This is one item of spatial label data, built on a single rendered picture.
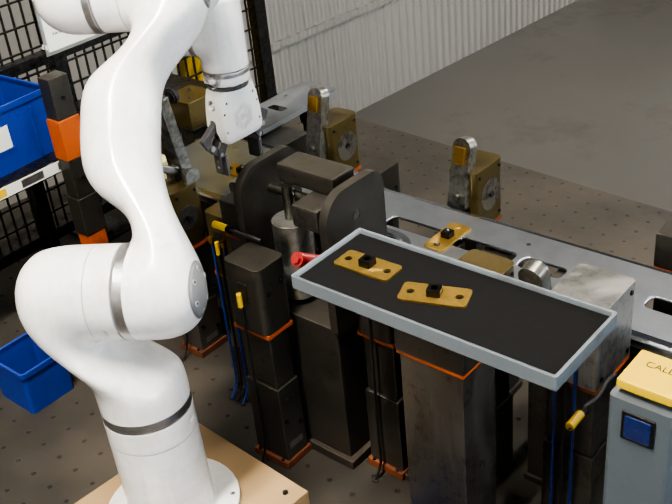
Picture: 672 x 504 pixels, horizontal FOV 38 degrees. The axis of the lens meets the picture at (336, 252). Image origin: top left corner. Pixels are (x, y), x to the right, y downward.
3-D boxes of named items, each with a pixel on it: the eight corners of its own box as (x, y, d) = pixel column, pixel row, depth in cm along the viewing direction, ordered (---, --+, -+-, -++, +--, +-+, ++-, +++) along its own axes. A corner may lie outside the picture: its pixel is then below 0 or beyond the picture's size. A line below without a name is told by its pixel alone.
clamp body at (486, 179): (513, 311, 191) (513, 149, 173) (480, 342, 183) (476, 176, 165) (484, 301, 194) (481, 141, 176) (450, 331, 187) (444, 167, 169)
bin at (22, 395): (78, 386, 182) (66, 348, 178) (33, 416, 176) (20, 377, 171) (43, 366, 189) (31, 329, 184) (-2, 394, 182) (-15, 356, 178)
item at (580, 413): (618, 379, 125) (619, 372, 124) (573, 433, 117) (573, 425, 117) (610, 376, 126) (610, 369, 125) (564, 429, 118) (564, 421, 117)
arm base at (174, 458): (170, 581, 127) (140, 475, 118) (79, 522, 138) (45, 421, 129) (268, 492, 139) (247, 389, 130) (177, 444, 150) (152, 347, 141)
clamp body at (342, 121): (380, 255, 213) (368, 106, 195) (345, 281, 205) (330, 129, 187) (356, 247, 217) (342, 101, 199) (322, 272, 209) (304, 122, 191)
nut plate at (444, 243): (452, 223, 161) (452, 217, 161) (471, 229, 159) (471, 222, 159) (422, 245, 156) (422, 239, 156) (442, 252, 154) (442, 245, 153)
